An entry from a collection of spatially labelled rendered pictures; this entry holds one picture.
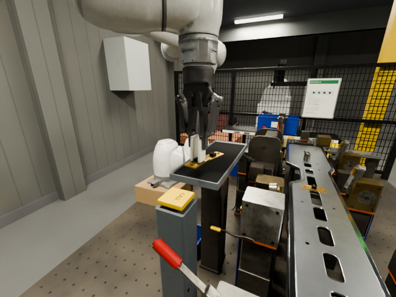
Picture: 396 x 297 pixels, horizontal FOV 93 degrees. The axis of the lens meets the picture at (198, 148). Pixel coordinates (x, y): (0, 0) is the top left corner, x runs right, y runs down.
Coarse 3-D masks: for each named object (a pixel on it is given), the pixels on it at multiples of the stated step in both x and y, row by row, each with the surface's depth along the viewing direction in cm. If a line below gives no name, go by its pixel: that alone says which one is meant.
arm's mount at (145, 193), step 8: (152, 176) 129; (136, 184) 116; (144, 184) 116; (176, 184) 117; (184, 184) 117; (136, 192) 116; (144, 192) 113; (152, 192) 110; (160, 192) 108; (136, 200) 118; (144, 200) 115; (152, 200) 112
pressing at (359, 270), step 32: (288, 160) 102; (320, 160) 103; (288, 192) 72; (320, 192) 72; (288, 224) 55; (320, 224) 55; (352, 224) 56; (288, 256) 44; (320, 256) 45; (352, 256) 45; (288, 288) 37; (320, 288) 38; (352, 288) 38; (384, 288) 38
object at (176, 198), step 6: (168, 192) 42; (174, 192) 42; (180, 192) 42; (186, 192) 42; (192, 192) 42; (162, 198) 40; (168, 198) 40; (174, 198) 40; (180, 198) 40; (186, 198) 40; (192, 198) 41; (162, 204) 39; (168, 204) 38; (174, 204) 38; (180, 204) 38; (186, 204) 39; (180, 210) 37
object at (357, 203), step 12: (360, 180) 72; (372, 180) 72; (360, 192) 71; (372, 192) 69; (348, 204) 74; (360, 204) 72; (372, 204) 70; (360, 216) 74; (372, 216) 73; (360, 228) 75
